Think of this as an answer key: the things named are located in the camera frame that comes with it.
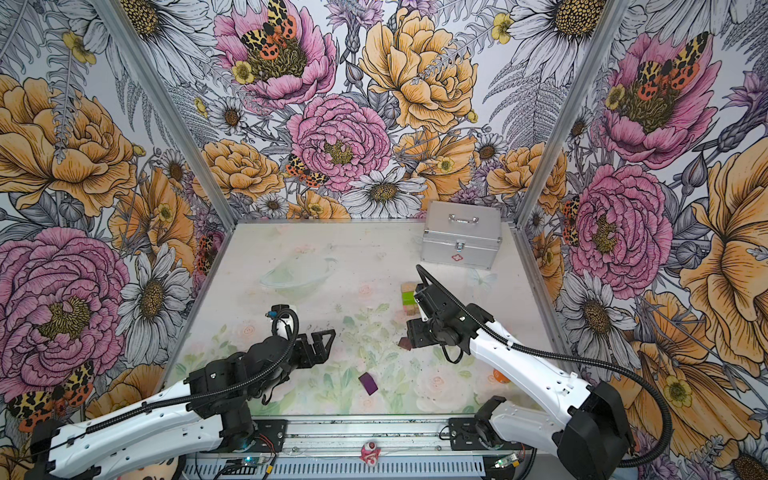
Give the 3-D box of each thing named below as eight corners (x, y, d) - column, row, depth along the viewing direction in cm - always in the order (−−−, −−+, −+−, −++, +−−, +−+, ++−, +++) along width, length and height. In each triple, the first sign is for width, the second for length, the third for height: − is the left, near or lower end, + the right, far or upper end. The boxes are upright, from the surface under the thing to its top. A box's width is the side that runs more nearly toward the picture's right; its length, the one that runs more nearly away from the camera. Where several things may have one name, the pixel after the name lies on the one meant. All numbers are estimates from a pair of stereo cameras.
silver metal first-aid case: (422, 269, 109) (426, 238, 97) (418, 218, 127) (421, 186, 114) (496, 269, 109) (509, 238, 97) (481, 218, 127) (491, 186, 114)
